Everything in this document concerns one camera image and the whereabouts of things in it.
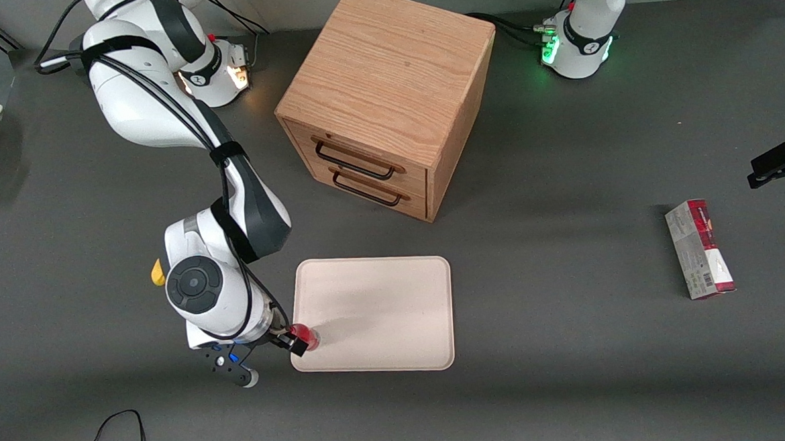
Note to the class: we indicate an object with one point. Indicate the red and grey carton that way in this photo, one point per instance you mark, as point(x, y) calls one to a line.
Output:
point(700, 251)

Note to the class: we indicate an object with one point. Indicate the red coke bottle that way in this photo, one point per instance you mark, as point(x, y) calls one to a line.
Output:
point(306, 334)

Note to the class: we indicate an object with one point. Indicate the dark grey table mat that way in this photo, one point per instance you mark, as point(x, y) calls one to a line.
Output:
point(575, 372)

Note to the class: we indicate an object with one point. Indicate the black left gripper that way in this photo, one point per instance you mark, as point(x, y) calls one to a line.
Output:
point(780, 162)

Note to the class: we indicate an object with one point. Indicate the yellow toy lemon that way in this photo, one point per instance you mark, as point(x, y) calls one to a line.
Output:
point(158, 273)

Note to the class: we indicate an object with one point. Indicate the beige plastic tray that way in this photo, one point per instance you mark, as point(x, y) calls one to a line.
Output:
point(384, 315)

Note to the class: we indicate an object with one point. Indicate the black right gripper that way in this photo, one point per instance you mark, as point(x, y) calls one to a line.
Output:
point(282, 338)

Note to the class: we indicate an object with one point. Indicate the wooden two-drawer cabinet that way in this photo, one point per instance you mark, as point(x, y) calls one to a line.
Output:
point(384, 66)

